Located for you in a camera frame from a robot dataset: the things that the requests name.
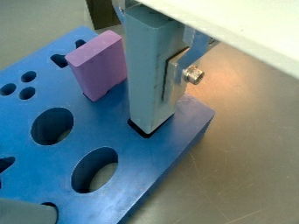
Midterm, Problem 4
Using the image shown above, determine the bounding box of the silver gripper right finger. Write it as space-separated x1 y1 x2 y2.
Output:
163 26 216 107

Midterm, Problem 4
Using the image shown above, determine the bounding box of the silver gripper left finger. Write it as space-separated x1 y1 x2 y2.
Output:
111 0 139 25

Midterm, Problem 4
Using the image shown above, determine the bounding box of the light blue rectangular block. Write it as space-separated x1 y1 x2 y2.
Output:
124 4 186 134

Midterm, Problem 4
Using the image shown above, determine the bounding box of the blue shape sorter board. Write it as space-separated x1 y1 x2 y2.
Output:
0 27 215 224

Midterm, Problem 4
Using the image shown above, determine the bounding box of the black curved holder stand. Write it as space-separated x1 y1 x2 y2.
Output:
85 0 120 30

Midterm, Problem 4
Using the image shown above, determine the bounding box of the purple rectangular block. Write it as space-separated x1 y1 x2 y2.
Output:
65 31 127 102

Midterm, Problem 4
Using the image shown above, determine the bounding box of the light blue rounded block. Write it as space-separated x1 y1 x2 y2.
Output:
0 198 59 224

